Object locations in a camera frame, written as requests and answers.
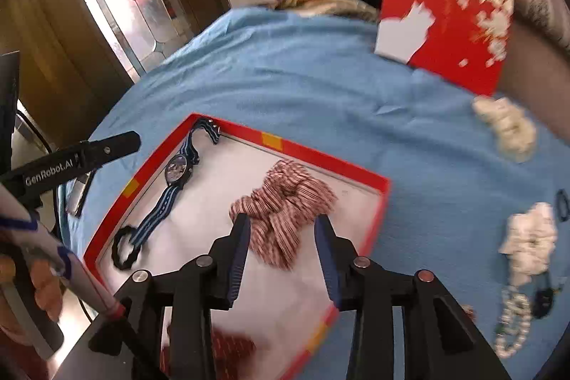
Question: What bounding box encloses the tan fur cloth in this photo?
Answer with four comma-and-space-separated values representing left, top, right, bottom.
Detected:
274, 0, 379, 24

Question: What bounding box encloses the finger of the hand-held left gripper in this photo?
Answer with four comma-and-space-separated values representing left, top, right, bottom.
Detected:
80, 131, 142, 172

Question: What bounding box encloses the red white striped scrunchie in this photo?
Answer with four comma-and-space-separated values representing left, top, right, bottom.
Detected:
229, 160, 339, 271

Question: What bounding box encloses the dark red scrunchie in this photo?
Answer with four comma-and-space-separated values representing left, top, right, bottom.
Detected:
160, 324, 258, 376

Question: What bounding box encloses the red-rimmed white tray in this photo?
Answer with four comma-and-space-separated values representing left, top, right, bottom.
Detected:
84, 113, 392, 380

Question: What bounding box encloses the brown wooden door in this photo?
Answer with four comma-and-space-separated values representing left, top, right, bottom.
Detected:
0, 0, 134, 149

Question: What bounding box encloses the thin black hair tie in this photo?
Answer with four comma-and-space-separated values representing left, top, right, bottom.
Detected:
556, 191, 570, 223

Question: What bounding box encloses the black cable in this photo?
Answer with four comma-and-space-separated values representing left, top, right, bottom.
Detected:
15, 101, 58, 153

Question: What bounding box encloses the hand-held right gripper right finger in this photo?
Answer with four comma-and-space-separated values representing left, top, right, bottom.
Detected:
314, 214, 513, 380

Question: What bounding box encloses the person's left hand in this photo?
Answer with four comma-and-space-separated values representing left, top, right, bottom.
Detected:
0, 254, 63, 323

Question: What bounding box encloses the dark brown cloth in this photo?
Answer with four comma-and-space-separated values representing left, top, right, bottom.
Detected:
496, 21, 570, 109

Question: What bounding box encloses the small black hair clip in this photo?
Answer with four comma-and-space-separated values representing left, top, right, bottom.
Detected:
532, 273, 555, 318

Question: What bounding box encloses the black scalloped hair ring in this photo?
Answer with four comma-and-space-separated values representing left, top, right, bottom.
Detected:
111, 225, 145, 271

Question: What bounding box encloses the cream scrunchie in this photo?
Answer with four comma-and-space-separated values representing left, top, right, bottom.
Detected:
472, 96, 538, 164

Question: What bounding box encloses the red gift bag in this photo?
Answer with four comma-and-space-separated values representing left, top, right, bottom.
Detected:
374, 0, 515, 97

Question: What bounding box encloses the white pearl bracelet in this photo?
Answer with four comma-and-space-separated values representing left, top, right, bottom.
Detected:
494, 286, 533, 359

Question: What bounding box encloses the blue striped wristwatch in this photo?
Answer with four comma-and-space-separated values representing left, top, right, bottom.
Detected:
133, 117, 222, 249

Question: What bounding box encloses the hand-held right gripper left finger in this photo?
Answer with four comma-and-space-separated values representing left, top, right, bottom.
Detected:
88, 213, 253, 380

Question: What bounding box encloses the blue blanket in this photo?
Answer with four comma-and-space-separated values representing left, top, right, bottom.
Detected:
58, 8, 570, 380

